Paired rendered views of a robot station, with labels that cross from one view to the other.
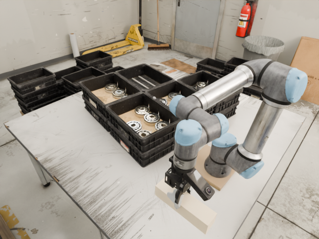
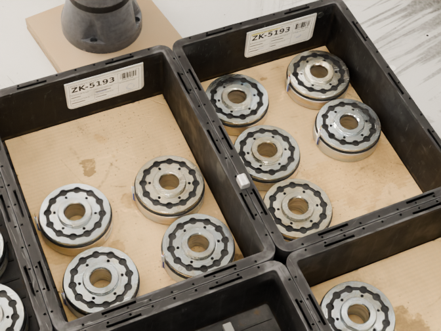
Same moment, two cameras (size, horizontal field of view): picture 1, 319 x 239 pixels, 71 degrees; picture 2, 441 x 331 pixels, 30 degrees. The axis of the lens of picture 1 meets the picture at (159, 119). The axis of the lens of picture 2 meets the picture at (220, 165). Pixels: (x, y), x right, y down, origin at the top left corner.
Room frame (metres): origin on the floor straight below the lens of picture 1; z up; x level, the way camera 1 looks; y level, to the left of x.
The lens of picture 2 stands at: (1.87, 0.14, 1.87)
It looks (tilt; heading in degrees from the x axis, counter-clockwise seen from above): 55 degrees down; 192
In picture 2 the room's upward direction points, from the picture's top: 5 degrees clockwise
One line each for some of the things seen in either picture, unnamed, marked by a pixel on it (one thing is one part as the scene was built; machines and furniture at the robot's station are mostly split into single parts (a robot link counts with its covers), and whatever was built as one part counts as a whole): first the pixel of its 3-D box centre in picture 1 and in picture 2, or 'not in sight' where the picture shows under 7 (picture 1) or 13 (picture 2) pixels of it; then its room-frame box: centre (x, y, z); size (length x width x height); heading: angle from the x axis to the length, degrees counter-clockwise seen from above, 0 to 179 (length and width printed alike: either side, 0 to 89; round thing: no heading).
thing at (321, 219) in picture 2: (142, 109); (297, 208); (1.22, 0.12, 0.86); 0.10 x 0.10 x 0.01
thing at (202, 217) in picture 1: (183, 203); not in sight; (0.49, -0.10, 0.93); 0.24 x 0.06 x 0.06; 50
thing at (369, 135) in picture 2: (133, 126); (348, 124); (1.05, 0.16, 0.86); 0.10 x 0.10 x 0.01
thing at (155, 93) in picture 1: (178, 104); (121, 196); (1.29, -0.13, 0.87); 0.40 x 0.30 x 0.11; 40
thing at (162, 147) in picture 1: (143, 133); not in sight; (1.10, 0.10, 0.76); 0.40 x 0.30 x 0.12; 40
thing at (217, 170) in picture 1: (219, 161); (100, 4); (0.86, -0.34, 0.78); 0.15 x 0.15 x 0.10
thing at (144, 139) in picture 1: (143, 114); (312, 114); (1.10, 0.10, 0.92); 0.40 x 0.30 x 0.02; 40
